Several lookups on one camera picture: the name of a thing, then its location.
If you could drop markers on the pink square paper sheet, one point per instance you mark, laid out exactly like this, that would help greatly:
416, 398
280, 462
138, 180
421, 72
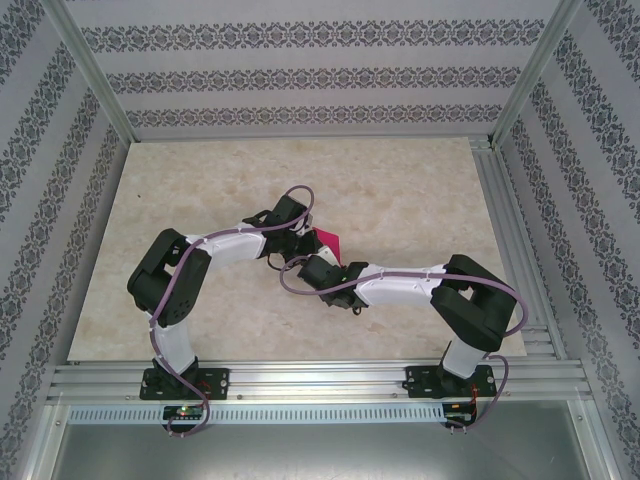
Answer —
327, 239

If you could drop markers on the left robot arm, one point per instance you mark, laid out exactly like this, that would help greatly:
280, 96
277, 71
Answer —
165, 280

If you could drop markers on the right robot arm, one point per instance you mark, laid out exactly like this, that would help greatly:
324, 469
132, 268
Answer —
475, 310

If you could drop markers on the right circuit board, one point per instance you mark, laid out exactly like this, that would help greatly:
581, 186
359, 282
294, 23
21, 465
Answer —
457, 415

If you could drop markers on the circuit board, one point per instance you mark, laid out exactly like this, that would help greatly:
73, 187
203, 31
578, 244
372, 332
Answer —
457, 415
182, 412

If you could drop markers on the left circuit board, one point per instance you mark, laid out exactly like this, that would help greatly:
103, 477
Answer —
182, 412

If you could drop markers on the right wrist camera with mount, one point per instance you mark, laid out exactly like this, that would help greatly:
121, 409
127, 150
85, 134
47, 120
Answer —
327, 255

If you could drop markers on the long aluminium mounting rail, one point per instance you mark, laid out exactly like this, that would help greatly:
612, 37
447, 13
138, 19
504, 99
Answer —
310, 380

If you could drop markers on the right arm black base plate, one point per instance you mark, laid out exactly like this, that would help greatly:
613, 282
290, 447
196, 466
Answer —
417, 380

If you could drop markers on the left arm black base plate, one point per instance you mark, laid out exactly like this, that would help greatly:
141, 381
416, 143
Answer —
220, 382

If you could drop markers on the aluminium side rail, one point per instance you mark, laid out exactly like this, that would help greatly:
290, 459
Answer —
492, 175

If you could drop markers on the left aluminium frame post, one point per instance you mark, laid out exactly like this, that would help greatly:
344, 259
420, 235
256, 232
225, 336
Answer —
90, 70

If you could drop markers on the aluminium frame post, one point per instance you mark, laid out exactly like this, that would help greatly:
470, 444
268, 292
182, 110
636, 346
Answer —
90, 70
535, 70

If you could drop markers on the right aluminium frame post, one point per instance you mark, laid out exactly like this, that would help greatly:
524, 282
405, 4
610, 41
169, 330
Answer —
535, 70

